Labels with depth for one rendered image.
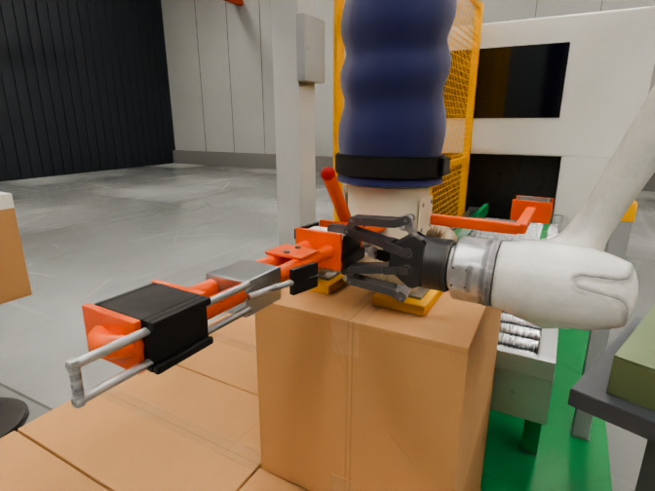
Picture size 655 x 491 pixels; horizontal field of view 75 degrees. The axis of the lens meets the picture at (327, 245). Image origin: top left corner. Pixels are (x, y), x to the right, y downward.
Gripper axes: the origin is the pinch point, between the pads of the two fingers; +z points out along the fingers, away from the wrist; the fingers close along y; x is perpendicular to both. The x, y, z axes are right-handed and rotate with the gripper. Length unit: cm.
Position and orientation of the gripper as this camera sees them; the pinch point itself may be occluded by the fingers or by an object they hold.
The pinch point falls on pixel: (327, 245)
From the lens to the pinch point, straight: 69.6
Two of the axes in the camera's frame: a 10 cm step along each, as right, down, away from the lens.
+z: -8.7, -1.5, 4.7
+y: -0.1, 9.6, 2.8
